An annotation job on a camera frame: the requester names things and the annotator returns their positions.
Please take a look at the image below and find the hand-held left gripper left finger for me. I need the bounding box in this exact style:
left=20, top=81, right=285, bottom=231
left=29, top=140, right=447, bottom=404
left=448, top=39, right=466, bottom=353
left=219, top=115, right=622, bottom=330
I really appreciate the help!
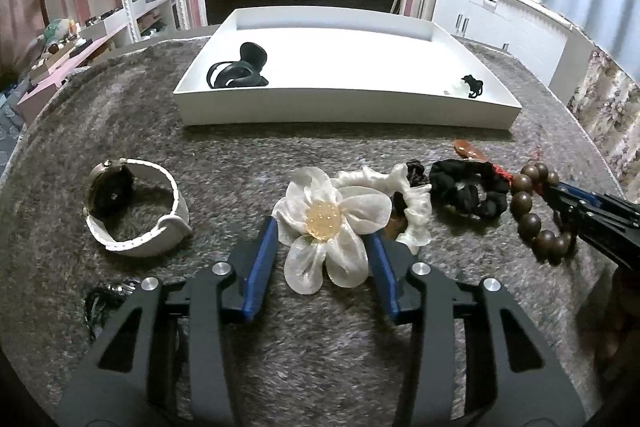
left=52, top=217, right=281, bottom=427

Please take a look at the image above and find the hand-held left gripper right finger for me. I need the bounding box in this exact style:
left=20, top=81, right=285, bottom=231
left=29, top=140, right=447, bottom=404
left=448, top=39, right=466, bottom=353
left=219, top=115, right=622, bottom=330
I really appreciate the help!
left=362, top=232, right=588, bottom=427

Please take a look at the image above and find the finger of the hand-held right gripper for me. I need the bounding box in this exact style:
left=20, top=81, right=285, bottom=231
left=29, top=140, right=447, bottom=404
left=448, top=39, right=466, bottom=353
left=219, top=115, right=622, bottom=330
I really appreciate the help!
left=560, top=206, right=640, bottom=275
left=545, top=181, right=640, bottom=228

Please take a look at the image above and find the wooden bead bracelet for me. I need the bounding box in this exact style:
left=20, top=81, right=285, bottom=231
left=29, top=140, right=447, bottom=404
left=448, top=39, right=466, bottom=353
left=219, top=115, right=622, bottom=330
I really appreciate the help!
left=510, top=162, right=576, bottom=265

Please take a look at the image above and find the white satin scrunchie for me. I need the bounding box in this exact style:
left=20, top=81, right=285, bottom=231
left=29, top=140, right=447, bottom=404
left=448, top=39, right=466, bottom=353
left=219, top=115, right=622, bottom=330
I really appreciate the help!
left=332, top=164, right=433, bottom=253

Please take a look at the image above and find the red knot cord charm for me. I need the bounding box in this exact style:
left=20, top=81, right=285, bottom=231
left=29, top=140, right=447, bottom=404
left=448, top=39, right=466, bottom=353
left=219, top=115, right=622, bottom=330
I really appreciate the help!
left=492, top=164, right=516, bottom=188

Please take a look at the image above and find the white fabric flower hair clip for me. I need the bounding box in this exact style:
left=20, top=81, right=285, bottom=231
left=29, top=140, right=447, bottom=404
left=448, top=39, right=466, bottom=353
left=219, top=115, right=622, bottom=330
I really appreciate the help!
left=271, top=167, right=393, bottom=295

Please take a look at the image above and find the white strap wristwatch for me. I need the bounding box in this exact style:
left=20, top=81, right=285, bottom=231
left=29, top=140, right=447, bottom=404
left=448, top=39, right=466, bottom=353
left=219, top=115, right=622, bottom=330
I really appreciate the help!
left=84, top=158, right=193, bottom=258

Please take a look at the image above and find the black scrunchie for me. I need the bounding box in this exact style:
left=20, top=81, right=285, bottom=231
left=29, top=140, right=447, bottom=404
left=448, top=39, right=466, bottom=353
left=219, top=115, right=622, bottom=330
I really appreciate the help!
left=430, top=158, right=511, bottom=220

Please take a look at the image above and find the brown hair clip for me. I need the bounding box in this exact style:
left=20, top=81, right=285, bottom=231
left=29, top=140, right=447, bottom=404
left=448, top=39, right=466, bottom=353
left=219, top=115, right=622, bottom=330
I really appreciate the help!
left=452, top=138, right=488, bottom=164

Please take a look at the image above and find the white rectangular tray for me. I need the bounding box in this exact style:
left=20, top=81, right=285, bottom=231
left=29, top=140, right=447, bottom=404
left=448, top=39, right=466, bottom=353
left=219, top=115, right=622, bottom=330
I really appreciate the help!
left=172, top=7, right=523, bottom=131

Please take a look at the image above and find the floral cloth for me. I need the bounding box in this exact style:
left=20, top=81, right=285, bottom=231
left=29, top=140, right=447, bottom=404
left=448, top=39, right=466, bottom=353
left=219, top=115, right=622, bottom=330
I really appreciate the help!
left=567, top=49, right=640, bottom=188

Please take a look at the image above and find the grey fuzzy mat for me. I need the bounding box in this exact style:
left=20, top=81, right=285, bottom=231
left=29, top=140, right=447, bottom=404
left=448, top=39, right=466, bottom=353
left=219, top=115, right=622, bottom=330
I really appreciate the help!
left=0, top=34, right=626, bottom=427

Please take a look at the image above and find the white cabinet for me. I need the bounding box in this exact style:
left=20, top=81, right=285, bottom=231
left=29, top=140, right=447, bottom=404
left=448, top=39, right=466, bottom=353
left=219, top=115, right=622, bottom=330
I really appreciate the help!
left=432, top=0, right=573, bottom=105

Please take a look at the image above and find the black hair claw clip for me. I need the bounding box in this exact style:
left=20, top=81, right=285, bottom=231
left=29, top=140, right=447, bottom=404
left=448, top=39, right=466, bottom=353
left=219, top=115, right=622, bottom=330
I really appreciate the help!
left=206, top=42, right=269, bottom=90

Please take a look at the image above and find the pink shelf unit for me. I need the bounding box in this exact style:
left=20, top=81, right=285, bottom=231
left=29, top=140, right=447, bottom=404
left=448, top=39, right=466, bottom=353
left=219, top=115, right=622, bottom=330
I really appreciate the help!
left=15, top=0, right=176, bottom=128

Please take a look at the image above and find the pale green plush toy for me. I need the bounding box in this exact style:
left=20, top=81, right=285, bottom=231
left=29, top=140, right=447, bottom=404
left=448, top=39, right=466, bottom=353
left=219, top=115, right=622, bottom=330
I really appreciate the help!
left=44, top=18, right=78, bottom=44

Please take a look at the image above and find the dark brown hair tie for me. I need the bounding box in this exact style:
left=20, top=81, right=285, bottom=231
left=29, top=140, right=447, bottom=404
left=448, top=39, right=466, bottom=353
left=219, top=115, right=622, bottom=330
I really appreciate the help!
left=390, top=160, right=432, bottom=235

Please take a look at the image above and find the small black hair tie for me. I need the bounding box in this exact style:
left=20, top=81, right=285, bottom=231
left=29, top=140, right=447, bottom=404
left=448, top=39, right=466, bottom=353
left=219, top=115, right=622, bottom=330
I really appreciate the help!
left=460, top=74, right=485, bottom=99

